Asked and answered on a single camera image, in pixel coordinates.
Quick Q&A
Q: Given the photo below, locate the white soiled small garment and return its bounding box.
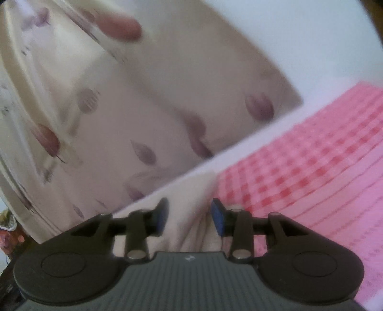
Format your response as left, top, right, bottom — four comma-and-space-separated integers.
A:
114, 171, 222, 256

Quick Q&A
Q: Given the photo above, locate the floral cloth with scalloped edge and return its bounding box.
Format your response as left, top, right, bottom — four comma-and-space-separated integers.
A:
0, 209, 26, 260

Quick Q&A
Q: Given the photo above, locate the pink checkered bed sheet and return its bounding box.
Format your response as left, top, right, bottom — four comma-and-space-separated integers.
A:
214, 82, 382, 310

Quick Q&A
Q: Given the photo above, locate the beige leaf-print curtain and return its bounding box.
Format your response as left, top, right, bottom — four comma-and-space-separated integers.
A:
1, 1, 302, 242

